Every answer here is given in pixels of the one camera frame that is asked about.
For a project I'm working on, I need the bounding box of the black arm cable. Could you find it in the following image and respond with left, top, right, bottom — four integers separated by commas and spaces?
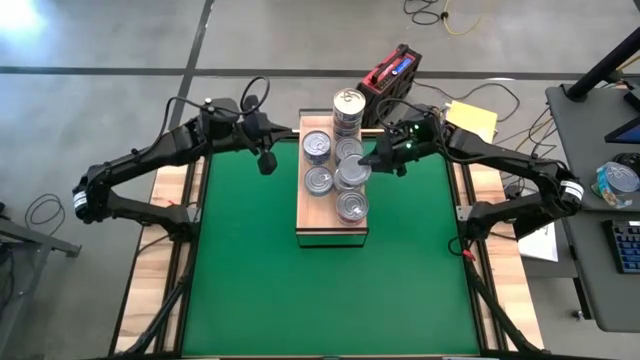
375, 97, 427, 132
159, 75, 272, 147

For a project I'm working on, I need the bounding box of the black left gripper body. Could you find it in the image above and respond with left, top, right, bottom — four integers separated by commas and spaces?
219, 94, 295, 176

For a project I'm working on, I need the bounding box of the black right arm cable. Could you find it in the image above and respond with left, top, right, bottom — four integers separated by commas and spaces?
375, 97, 427, 132

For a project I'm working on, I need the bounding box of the black metal stand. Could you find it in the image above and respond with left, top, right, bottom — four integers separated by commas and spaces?
0, 202, 82, 360

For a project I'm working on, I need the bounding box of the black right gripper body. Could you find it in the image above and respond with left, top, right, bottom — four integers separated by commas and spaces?
375, 110, 446, 177

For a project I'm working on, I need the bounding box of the yellow floor cable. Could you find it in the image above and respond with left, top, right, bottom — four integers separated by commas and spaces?
439, 0, 486, 37

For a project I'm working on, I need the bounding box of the wooden shelf with black frame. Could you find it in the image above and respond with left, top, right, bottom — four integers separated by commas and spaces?
294, 115, 370, 250

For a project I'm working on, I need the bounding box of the white paper sheet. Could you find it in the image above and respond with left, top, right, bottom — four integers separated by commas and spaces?
517, 222, 560, 264

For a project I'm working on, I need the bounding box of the black floor cable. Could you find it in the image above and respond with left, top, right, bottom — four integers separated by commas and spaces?
402, 0, 446, 26
24, 193, 66, 232
424, 79, 521, 124

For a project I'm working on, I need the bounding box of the colourful-label can with silver lid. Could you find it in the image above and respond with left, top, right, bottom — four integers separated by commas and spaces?
591, 160, 640, 210

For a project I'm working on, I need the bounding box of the grey desk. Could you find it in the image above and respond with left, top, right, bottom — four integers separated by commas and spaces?
562, 208, 640, 334
544, 83, 640, 211

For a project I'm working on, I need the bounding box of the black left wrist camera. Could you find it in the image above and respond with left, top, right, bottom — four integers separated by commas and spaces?
199, 98, 242, 129

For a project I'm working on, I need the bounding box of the black desk support bar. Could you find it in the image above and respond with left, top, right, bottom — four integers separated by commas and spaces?
513, 202, 576, 241

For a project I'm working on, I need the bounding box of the black monitor pole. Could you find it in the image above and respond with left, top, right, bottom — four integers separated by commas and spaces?
566, 27, 640, 103

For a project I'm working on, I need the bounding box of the black tablet screen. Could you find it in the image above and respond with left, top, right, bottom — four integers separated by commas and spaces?
603, 115, 640, 146

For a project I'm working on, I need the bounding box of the red and black tool case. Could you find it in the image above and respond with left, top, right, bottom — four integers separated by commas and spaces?
360, 43, 424, 126

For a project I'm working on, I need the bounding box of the blue-label silver-lid can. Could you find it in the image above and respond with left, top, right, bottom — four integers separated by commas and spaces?
303, 165, 335, 198

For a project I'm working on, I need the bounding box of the blue fish-print seafood can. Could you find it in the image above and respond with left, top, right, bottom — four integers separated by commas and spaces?
301, 130, 333, 160

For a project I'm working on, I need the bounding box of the black table frame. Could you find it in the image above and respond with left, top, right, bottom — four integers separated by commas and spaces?
177, 119, 501, 359

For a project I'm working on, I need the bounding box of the black keyboard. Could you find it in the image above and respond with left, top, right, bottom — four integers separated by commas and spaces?
606, 218, 640, 275

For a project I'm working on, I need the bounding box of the green table mat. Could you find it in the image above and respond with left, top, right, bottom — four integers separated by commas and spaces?
182, 138, 482, 357

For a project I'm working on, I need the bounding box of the yellow paper pad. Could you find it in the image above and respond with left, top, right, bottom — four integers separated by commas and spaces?
446, 99, 499, 136

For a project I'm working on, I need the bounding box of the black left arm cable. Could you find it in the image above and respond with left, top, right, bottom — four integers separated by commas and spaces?
159, 75, 272, 147

